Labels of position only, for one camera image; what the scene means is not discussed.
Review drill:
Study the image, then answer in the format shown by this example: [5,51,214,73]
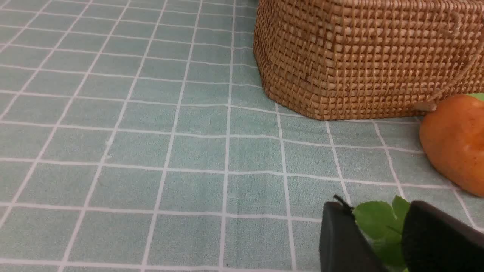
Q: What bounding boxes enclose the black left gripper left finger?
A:
[319,195,388,272]

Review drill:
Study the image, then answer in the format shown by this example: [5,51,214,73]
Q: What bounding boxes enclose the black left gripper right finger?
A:
[402,200,484,272]

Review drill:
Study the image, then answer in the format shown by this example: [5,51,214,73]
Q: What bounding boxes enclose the woven rattan basket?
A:
[253,0,484,120]

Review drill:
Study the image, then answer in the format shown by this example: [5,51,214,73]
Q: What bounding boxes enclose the white radish with green leaves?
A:
[352,196,410,272]

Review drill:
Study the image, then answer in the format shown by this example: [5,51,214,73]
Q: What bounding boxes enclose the orange onion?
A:
[419,94,484,197]

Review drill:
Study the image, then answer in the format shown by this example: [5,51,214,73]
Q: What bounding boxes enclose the green checkered tablecloth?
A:
[0,0,483,272]

